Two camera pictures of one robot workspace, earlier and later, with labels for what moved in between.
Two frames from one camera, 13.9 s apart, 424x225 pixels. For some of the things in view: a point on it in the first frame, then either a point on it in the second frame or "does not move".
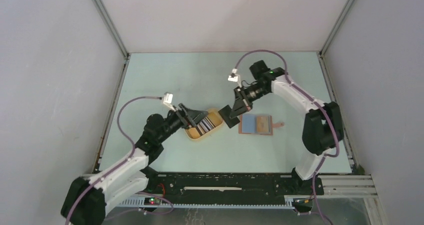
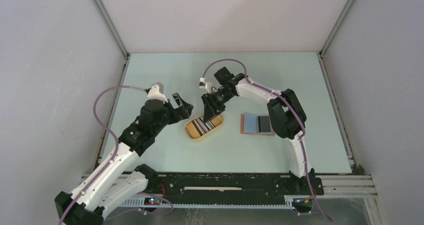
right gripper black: [242, 102] → [211, 110]
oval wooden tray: [213, 119] does not move
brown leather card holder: [257, 124] does not move
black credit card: [225, 113] → [264, 124]
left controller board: [152, 201] does not move
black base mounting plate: [233, 184] does not move
